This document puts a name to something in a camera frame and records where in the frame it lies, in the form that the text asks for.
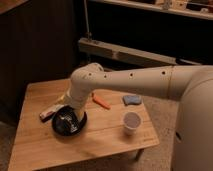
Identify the black ceramic bowl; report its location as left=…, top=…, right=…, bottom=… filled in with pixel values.
left=52, top=106, right=87, bottom=136

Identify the orange carrot toy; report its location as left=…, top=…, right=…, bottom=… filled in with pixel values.
left=92, top=93, right=111, bottom=110

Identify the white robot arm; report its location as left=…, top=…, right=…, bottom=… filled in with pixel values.
left=62, top=63, right=213, bottom=171

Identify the blue sponge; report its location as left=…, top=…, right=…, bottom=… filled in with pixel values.
left=123, top=95, right=142, bottom=106

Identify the wooden shelf board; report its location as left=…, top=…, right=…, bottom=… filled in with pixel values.
left=89, top=0, right=213, bottom=21

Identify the white snack bar packet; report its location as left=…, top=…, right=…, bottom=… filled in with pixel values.
left=39, top=104, right=63, bottom=122

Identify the wooden table leg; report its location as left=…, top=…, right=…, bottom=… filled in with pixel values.
left=134, top=149, right=144, bottom=161

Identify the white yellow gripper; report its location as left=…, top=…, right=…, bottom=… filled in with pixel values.
left=57, top=94, right=86, bottom=121

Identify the metal pole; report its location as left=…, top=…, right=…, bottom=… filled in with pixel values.
left=83, top=0, right=91, bottom=40

